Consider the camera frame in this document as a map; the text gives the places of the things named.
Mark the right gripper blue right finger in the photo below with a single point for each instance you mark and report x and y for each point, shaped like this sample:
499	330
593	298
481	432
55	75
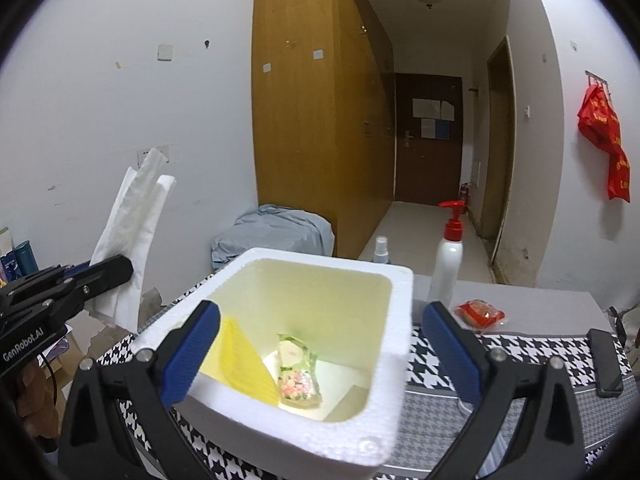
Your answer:
458	350

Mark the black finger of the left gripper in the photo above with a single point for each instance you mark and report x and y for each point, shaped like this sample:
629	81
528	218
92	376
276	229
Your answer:
95	279

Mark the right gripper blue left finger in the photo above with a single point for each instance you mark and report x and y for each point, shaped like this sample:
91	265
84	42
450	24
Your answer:
184	349

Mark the green snack packet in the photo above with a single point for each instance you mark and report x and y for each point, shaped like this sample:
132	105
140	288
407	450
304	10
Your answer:
297	380

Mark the person's left hand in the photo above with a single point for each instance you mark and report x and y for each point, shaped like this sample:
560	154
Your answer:
35	406

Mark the red snack packet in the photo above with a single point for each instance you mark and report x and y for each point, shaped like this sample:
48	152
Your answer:
479	315

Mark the yellow sponge sheet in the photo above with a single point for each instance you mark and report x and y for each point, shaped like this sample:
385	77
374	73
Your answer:
234	362

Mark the white pump bottle red top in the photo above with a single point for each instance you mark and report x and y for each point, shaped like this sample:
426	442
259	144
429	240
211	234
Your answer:
449	255

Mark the white styrofoam box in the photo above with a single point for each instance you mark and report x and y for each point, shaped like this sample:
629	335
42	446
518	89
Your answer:
334	334

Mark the small clear spray bottle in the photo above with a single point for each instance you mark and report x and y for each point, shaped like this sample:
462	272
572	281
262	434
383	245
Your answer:
381	254

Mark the houndstooth table cloth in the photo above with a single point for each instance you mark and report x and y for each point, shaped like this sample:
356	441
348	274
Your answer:
433	415

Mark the black smartphone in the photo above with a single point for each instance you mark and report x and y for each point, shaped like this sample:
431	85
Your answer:
609	381

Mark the grey blue cloth pile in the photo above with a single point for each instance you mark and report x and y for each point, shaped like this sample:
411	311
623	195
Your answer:
274	227

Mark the red fire extinguisher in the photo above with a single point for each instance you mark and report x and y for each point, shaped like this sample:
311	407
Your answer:
464	195

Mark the dark brown door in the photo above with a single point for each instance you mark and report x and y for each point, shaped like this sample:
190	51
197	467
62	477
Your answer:
429	124

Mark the red hanging bag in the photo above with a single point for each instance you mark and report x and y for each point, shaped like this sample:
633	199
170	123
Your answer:
598	123

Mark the wooden wardrobe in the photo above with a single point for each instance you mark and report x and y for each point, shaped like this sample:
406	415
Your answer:
323	113

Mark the side wooden door frame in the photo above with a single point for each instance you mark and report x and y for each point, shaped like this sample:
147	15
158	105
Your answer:
501	147

